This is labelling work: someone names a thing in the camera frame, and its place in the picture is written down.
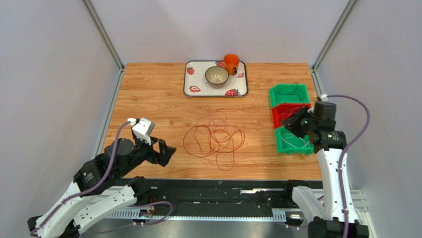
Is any grey ceramic bowl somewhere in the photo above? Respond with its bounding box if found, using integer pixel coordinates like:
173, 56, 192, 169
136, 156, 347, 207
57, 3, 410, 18
205, 66, 229, 88

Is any purple right arm hose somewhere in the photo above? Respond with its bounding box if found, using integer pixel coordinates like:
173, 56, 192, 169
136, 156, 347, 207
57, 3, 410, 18
285, 94, 371, 238

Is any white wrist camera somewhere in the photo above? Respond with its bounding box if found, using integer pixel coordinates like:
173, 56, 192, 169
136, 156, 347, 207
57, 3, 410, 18
127, 118, 155, 145
317, 94, 329, 102

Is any pink cable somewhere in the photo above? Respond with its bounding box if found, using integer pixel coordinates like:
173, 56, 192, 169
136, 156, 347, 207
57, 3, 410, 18
278, 105, 304, 126

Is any green bin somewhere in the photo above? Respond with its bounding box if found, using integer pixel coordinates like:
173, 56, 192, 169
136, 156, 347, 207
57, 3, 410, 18
274, 126, 314, 155
268, 82, 311, 108

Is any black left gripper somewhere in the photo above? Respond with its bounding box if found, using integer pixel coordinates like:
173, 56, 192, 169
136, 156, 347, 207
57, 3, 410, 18
117, 134, 177, 178

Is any white cable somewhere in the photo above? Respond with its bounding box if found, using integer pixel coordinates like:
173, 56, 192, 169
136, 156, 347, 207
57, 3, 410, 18
280, 133, 311, 149

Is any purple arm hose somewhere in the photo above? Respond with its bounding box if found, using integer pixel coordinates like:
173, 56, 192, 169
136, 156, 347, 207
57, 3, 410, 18
285, 94, 371, 238
29, 120, 173, 237

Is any near green bin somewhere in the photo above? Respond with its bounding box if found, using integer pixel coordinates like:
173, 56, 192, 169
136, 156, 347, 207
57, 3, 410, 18
274, 126, 314, 155

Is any red bin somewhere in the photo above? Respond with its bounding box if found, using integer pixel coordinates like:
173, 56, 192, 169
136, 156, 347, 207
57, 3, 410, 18
271, 103, 312, 129

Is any purple left arm hose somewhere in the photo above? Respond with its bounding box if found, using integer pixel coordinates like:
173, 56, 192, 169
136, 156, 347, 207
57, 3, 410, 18
29, 120, 173, 237

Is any orange mug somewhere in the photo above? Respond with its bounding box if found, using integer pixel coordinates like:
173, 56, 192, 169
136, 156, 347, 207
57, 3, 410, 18
223, 54, 240, 75

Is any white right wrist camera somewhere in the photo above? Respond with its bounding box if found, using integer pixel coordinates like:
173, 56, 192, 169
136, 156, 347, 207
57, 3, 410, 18
317, 94, 329, 102

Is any strawberry pattern tray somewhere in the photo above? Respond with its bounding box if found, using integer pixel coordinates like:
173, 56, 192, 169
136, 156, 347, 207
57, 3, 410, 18
184, 60, 249, 97

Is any orange cable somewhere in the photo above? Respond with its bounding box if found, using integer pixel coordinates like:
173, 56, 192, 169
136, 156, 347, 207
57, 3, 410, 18
194, 112, 246, 172

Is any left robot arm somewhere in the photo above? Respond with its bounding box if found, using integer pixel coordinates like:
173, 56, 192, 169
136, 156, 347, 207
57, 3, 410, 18
27, 137, 176, 238

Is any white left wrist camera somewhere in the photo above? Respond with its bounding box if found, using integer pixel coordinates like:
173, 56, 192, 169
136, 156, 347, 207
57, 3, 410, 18
127, 118, 155, 145

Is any far green bin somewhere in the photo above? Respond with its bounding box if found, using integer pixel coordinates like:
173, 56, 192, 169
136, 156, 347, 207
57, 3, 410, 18
268, 82, 311, 108

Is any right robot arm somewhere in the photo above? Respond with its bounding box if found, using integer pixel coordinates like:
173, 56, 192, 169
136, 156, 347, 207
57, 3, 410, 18
282, 101, 370, 238

